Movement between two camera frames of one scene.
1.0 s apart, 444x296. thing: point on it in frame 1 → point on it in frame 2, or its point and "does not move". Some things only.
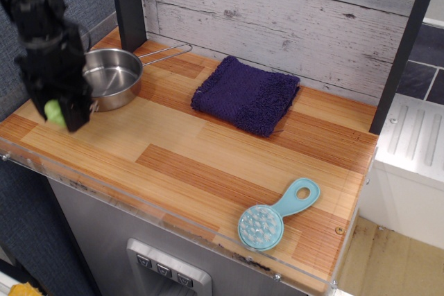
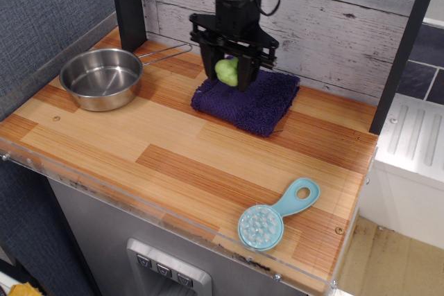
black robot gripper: [55, 57] → [236, 23]
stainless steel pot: [115, 75] does not move
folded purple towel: [250, 98] does not move
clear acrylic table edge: [180, 223] does not move
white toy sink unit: [404, 188] does not move
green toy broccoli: [53, 112] → [227, 71]
